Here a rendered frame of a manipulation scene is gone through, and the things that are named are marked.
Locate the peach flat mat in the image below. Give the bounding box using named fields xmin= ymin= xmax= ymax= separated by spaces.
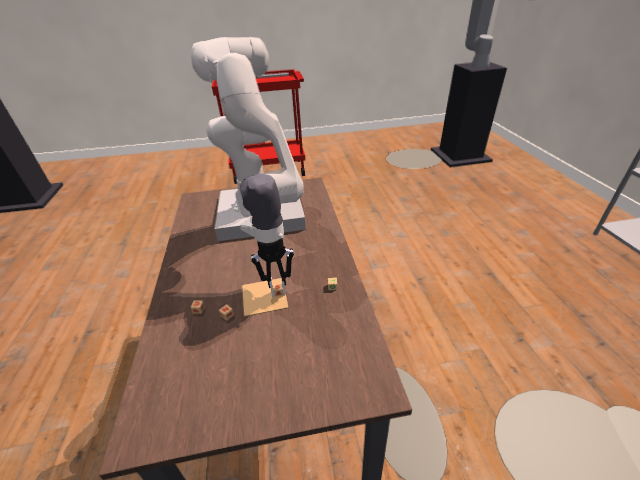
xmin=242 ymin=281 xmax=288 ymax=317

